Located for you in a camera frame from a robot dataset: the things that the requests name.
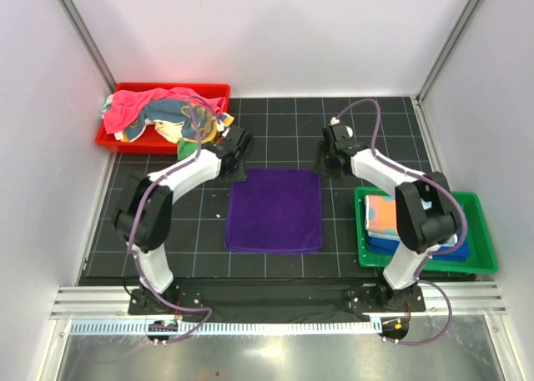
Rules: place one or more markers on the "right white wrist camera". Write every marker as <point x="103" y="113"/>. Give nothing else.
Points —
<point x="339" y="130"/>

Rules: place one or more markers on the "yellow patterned towel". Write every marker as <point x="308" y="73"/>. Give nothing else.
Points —
<point x="172" y="119"/>

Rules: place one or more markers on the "aluminium front rail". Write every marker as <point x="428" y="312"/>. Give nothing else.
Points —
<point x="467" y="298"/>

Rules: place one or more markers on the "aluminium frame post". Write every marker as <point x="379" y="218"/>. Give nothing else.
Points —
<point x="81" y="29"/>
<point x="460" y="26"/>

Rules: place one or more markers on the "green plastic bin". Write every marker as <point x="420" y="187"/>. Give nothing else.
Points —
<point x="482" y="259"/>

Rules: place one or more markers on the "red plastic bin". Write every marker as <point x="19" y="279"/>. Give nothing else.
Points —
<point x="150" y="142"/>

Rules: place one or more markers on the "right aluminium frame post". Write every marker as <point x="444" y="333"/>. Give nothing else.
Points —
<point x="460" y="26"/>

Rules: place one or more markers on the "left aluminium frame post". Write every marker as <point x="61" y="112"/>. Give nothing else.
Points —
<point x="81" y="29"/>

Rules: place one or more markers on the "green towel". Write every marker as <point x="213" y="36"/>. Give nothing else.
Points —
<point x="185" y="149"/>

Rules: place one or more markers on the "pastel patterned towel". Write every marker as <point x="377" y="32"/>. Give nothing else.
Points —
<point x="380" y="222"/>

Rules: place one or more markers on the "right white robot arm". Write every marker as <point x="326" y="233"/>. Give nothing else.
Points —
<point x="426" y="213"/>

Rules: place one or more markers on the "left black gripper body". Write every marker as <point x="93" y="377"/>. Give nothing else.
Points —
<point x="240" y="155"/>

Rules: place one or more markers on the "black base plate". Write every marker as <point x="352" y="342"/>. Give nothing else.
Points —
<point x="294" y="300"/>

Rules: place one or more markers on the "blue towel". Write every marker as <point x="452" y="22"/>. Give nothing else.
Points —
<point x="459" y="255"/>

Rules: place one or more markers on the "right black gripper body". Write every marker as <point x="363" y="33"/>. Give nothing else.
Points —
<point x="326" y="161"/>

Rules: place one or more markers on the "black grid mat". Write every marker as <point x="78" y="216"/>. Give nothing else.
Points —
<point x="286" y="132"/>

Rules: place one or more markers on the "perforated cable duct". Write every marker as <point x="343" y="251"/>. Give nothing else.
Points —
<point x="170" y="329"/>

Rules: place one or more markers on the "purple towel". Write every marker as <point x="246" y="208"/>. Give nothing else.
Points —
<point x="275" y="211"/>

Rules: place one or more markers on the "pink towel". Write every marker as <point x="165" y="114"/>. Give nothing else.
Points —
<point x="122" y="107"/>

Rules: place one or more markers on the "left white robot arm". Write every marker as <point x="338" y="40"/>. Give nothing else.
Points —
<point x="143" y="215"/>

